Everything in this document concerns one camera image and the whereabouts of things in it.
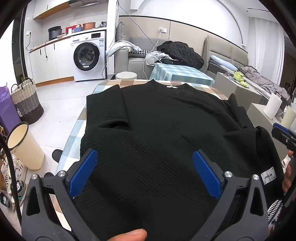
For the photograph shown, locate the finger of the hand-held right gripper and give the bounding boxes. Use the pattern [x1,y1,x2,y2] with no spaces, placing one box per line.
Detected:
[271,122,296,152]

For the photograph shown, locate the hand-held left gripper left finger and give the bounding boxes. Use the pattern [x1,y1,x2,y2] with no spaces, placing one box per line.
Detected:
[21,149,100,241]

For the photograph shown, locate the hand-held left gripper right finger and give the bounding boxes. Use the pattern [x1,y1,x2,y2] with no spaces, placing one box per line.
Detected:
[192,149,274,241]

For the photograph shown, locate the black knit sweater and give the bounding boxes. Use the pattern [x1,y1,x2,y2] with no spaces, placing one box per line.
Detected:
[80,79,285,241]

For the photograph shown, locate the person's right hand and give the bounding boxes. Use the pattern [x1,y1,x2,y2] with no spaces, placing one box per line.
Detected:
[281,150,295,194]

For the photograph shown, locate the person's left hand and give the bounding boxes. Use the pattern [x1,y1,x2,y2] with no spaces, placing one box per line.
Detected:
[115,229,148,241]

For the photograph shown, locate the cream cylinder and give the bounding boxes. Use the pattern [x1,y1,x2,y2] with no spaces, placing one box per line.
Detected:
[279,108,296,129]

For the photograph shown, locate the beige low cabinet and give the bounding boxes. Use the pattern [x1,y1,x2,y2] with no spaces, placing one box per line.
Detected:
[247,103,289,163]

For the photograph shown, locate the paper towel roll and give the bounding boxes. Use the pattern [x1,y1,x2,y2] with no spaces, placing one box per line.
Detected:
[264,94,282,119]

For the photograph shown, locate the plaid tablecloth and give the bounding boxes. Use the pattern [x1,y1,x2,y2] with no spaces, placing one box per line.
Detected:
[50,78,234,234]

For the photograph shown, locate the cream trash bin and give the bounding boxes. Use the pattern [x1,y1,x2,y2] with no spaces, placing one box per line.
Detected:
[6,123,45,170]

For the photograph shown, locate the grey duvet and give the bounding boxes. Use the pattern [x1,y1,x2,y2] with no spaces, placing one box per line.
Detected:
[238,65,290,100]

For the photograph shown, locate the beige bedside cabinet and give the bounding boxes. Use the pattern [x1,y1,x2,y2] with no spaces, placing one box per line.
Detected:
[213,72,269,112]

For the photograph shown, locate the white sneakers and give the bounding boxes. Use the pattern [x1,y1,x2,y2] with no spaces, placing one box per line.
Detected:
[0,154,28,209]

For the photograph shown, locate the green plush toy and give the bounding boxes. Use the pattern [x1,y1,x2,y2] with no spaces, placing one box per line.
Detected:
[232,70,250,88]

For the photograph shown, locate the white curtain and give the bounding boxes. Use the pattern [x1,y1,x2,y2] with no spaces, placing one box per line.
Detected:
[254,17,285,86]

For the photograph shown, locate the woven laundry basket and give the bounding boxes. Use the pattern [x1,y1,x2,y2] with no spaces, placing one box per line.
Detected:
[10,77,44,125]

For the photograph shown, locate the blue pillow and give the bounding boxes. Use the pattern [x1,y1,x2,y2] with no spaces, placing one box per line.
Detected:
[210,55,237,70]

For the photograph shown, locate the purple bag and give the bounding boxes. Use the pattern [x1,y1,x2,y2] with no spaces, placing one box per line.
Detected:
[0,86,22,135]

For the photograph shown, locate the bed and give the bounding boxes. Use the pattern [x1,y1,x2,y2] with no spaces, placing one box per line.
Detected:
[203,37,292,102]

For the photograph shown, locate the round white stool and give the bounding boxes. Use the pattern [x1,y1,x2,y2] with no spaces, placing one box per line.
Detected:
[116,71,138,81]

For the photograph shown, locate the blue checked cloth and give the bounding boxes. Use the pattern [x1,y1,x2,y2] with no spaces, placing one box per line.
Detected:
[149,62,214,87]

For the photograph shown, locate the white counter cabinets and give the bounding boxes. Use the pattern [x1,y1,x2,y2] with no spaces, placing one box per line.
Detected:
[29,35,75,85]

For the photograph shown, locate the grey sofa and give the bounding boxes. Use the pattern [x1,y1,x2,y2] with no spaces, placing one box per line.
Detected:
[115,47,208,80]

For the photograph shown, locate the dark flat pouch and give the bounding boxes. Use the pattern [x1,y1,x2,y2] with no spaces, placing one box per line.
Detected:
[159,58,185,66]

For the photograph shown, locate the black quilted jacket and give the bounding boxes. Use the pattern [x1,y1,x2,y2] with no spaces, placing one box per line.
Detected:
[157,41,205,69]

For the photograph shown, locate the white hoodie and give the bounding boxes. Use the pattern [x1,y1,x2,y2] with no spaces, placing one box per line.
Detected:
[106,41,141,57]

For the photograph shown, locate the light grey garment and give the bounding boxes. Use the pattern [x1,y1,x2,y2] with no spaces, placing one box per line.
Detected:
[144,51,169,65]

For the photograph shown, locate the houndstooth cushion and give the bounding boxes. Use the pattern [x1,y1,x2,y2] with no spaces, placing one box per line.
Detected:
[128,49,149,56]

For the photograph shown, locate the white washing machine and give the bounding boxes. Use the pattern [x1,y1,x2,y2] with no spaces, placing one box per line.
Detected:
[70,31,107,82]

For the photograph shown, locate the black cooking pot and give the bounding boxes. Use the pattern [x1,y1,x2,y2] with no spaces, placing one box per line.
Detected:
[48,26,62,40]

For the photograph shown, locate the black glass door cabinet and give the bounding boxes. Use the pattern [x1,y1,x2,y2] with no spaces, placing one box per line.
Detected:
[11,17,26,79]

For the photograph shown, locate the grey pillow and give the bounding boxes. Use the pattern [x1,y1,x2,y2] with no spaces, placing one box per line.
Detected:
[117,21,129,43]

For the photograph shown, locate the white upper cabinet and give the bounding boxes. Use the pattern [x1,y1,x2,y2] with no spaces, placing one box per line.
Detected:
[32,0,77,20]

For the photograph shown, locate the range hood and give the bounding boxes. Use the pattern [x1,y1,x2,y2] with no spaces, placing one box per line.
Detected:
[68,0,108,8]

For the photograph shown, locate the black cable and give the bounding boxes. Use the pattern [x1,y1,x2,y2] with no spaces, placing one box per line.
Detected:
[0,134,23,232]

